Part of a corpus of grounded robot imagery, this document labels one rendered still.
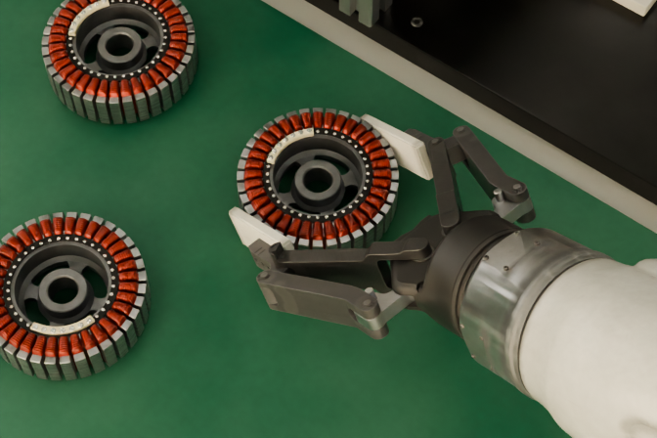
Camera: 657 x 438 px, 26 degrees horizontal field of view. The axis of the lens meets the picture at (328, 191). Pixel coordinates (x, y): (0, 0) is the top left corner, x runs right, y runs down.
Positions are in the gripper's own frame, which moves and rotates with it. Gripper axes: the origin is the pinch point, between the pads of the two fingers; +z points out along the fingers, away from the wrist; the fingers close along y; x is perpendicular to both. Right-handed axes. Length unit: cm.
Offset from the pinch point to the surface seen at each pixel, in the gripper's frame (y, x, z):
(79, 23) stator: 5.1, -11.9, 17.7
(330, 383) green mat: 8.4, 7.4, -8.7
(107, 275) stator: 15.4, -1.8, 3.5
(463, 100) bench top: -13.8, 2.1, 0.9
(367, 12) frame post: -11.6, -5.6, 6.5
